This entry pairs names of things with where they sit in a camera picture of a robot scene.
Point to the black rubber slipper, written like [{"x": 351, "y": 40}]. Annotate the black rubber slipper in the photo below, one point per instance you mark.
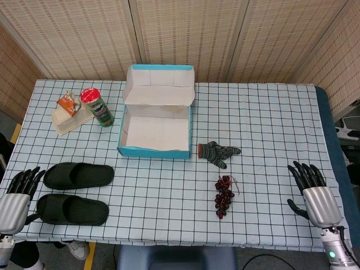
[
  {"x": 84, "y": 213},
  {"x": 92, "y": 180}
]

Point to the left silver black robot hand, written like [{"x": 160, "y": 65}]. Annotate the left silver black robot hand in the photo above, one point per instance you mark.
[{"x": 15, "y": 209}]

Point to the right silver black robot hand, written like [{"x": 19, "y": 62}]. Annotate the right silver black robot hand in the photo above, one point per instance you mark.
[{"x": 320, "y": 205}]

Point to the blue padded chair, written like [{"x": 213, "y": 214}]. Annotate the blue padded chair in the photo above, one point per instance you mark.
[{"x": 174, "y": 258}]

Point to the orange snack packet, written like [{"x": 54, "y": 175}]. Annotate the orange snack packet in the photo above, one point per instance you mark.
[{"x": 69, "y": 102}]

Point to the bamboo folding screen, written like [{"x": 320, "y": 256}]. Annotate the bamboo folding screen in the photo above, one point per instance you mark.
[{"x": 182, "y": 33}]

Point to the black bulky object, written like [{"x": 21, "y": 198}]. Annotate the black bulky object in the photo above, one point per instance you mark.
[{"x": 4, "y": 146}]

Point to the blue checkered tablecloth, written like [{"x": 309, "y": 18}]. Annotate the blue checkered tablecloth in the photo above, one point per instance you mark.
[{"x": 168, "y": 191}]

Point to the green chips can red lid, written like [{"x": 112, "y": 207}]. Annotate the green chips can red lid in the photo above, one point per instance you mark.
[{"x": 101, "y": 112}]

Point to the black trouser leg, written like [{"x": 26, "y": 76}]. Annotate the black trouser leg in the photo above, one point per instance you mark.
[{"x": 25, "y": 256}]

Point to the white sneaker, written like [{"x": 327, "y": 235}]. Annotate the white sneaker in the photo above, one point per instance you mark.
[
  {"x": 38, "y": 265},
  {"x": 77, "y": 249}
]

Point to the dark red grape bunch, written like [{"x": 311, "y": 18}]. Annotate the dark red grape bunch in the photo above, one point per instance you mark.
[{"x": 223, "y": 197}]

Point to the grey striped knit glove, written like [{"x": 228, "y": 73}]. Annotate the grey striped knit glove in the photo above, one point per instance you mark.
[{"x": 213, "y": 152}]

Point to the teal cardboard shoe box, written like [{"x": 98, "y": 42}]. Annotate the teal cardboard shoe box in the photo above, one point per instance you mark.
[{"x": 157, "y": 132}]

